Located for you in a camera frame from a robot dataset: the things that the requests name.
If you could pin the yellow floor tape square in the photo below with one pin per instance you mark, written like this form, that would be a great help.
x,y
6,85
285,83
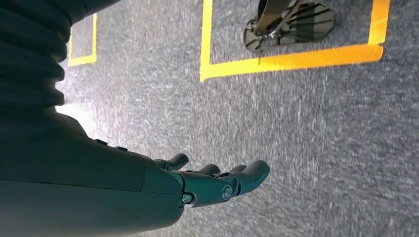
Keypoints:
x,y
294,60
82,60

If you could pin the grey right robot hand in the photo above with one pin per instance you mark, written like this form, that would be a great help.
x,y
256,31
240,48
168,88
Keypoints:
x,y
82,183

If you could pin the black ribbed robot foot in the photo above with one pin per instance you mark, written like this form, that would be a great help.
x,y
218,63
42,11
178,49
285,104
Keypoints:
x,y
304,26

